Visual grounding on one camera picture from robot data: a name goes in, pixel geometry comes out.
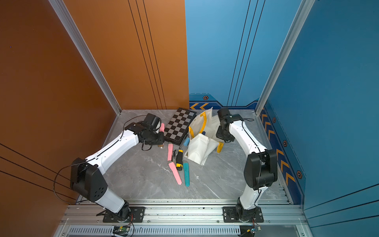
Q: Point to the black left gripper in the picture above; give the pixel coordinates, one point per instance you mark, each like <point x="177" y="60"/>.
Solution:
<point x="161" y="140"/>

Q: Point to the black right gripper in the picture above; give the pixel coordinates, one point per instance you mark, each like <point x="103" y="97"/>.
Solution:
<point x="218" y="135"/>

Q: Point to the canvas pouch with farm picture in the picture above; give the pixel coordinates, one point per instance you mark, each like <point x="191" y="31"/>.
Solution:
<point x="203" y="140"/>

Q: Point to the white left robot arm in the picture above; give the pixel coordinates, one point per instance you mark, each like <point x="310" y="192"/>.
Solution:
<point x="87" y="175"/>

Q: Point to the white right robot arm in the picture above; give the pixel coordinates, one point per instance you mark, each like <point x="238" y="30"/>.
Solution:
<point x="260" y="170"/>

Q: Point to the silver black folding knife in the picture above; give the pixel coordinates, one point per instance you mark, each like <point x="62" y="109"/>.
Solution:
<point x="174" y="155"/>

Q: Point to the black yellow utility knife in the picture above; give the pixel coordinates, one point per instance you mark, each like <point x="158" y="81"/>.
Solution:
<point x="179" y="160"/>

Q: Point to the teal utility knife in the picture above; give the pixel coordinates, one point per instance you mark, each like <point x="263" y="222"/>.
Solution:
<point x="186" y="174"/>

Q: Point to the black white chessboard box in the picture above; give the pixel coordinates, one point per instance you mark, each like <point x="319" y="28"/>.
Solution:
<point x="177" y="128"/>

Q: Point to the black pen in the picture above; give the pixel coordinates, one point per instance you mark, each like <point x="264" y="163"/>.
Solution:
<point x="182" y="143"/>

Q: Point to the light blue small cylinder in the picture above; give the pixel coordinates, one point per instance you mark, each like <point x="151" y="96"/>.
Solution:
<point x="187" y="141"/>

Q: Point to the left green circuit board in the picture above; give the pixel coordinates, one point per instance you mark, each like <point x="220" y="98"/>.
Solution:
<point x="121" y="231"/>

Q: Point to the green circuit board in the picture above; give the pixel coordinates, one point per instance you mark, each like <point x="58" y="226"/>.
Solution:
<point x="252" y="231"/>
<point x="121" y="231"/>

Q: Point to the right green circuit board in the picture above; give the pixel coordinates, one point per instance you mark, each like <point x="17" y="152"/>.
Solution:
<point x="252" y="231"/>

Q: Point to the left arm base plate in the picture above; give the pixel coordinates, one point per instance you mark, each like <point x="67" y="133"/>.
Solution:
<point x="134" y="214"/>

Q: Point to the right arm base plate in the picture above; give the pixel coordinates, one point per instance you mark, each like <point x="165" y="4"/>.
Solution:
<point x="234" y="214"/>

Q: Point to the aluminium front rail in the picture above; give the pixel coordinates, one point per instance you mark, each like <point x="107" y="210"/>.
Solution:
<point x="175" y="218"/>

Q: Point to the left aluminium corner post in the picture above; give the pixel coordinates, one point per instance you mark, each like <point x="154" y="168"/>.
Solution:
<point x="74" y="33"/>

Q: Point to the aluminium corner post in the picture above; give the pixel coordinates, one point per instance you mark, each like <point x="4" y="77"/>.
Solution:
<point x="291" y="37"/>
<point x="74" y="33"/>

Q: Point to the right aluminium corner post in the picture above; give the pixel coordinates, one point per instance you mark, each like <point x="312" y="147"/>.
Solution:
<point x="291" y="37"/>

